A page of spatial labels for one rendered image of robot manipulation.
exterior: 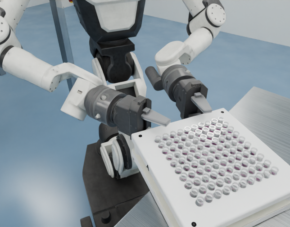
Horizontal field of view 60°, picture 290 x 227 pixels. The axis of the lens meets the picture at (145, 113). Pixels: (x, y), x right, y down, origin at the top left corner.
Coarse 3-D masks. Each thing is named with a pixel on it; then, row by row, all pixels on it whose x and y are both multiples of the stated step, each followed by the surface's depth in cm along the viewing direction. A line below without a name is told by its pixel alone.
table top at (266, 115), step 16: (256, 96) 78; (272, 96) 78; (240, 112) 72; (256, 112) 72; (272, 112) 72; (288, 112) 72; (256, 128) 66; (272, 128) 66; (288, 128) 66; (272, 144) 61; (288, 144) 61; (288, 160) 57; (144, 208) 48; (128, 224) 45; (144, 224) 45; (160, 224) 45; (272, 224) 45; (288, 224) 45
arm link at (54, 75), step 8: (64, 64) 63; (72, 64) 63; (48, 72) 62; (56, 72) 62; (64, 72) 63; (72, 72) 63; (80, 72) 63; (88, 72) 64; (48, 80) 62; (56, 80) 65; (88, 80) 63; (96, 80) 64; (48, 88) 63
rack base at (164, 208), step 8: (136, 160) 55; (144, 168) 52; (144, 176) 52; (152, 184) 49; (152, 192) 49; (160, 192) 47; (160, 200) 46; (288, 200) 46; (160, 208) 46; (168, 208) 45; (272, 208) 45; (280, 208) 45; (288, 208) 47; (168, 216) 44; (248, 216) 44; (256, 216) 44; (264, 216) 44; (272, 216) 46; (168, 224) 44; (176, 224) 42; (232, 224) 42; (240, 224) 42; (248, 224) 43; (256, 224) 45
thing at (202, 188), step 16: (224, 128) 54; (208, 144) 50; (224, 144) 50; (240, 144) 50; (192, 160) 46; (208, 160) 47; (224, 160) 47; (240, 160) 48; (192, 176) 44; (208, 176) 44
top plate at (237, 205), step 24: (192, 120) 57; (144, 144) 51; (192, 144) 51; (264, 144) 51; (168, 168) 46; (192, 168) 46; (240, 168) 46; (264, 168) 46; (288, 168) 46; (168, 192) 42; (240, 192) 42; (264, 192) 42; (288, 192) 42; (192, 216) 39; (216, 216) 39; (240, 216) 39
